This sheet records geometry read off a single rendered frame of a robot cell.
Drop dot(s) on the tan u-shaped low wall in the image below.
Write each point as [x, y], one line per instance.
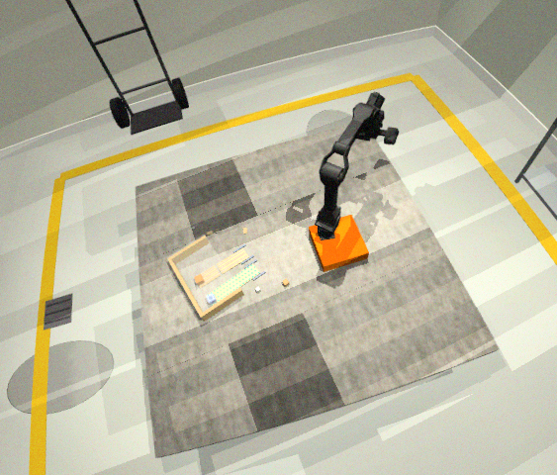
[205, 279]

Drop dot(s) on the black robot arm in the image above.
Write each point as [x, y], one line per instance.
[364, 116]

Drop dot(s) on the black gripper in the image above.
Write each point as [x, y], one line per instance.
[389, 135]

